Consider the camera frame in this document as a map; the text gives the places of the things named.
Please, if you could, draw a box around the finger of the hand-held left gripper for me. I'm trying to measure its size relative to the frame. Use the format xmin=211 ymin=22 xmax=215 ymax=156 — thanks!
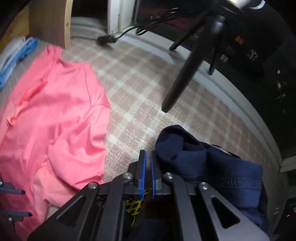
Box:
xmin=3 ymin=210 xmax=33 ymax=223
xmin=0 ymin=182 xmax=26 ymax=195

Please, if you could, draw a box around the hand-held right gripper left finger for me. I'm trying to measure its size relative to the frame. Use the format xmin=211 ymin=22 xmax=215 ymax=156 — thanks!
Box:
xmin=28 ymin=149 xmax=147 ymax=241

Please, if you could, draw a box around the yellow black patterned cloth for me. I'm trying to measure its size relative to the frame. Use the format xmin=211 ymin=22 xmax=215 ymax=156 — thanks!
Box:
xmin=126 ymin=188 xmax=151 ymax=216

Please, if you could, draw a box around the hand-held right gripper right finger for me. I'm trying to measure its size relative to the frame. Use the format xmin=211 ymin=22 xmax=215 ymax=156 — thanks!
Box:
xmin=150 ymin=150 xmax=270 ymax=241

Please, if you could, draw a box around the navy blue garment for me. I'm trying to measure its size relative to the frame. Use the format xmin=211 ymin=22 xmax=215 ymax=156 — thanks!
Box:
xmin=133 ymin=125 xmax=270 ymax=241

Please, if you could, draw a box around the pine wood headboard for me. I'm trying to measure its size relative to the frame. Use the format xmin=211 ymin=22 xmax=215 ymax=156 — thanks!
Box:
xmin=0 ymin=5 xmax=30 ymax=54

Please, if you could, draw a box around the light wooden board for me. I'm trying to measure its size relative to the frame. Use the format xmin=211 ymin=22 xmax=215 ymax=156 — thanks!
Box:
xmin=29 ymin=0 xmax=73 ymax=49

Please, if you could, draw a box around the light blue garment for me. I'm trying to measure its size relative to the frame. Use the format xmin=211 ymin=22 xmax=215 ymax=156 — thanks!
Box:
xmin=0 ymin=37 xmax=40 ymax=90

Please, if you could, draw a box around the pink garment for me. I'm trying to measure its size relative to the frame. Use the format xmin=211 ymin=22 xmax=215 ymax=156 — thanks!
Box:
xmin=0 ymin=44 xmax=111 ymax=223

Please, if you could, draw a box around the black inline cable controller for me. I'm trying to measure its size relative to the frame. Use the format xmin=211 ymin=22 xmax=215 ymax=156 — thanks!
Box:
xmin=97 ymin=35 xmax=117 ymax=45

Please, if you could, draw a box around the black power cable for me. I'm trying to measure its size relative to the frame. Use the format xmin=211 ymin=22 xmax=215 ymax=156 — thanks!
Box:
xmin=114 ymin=8 xmax=182 ymax=40

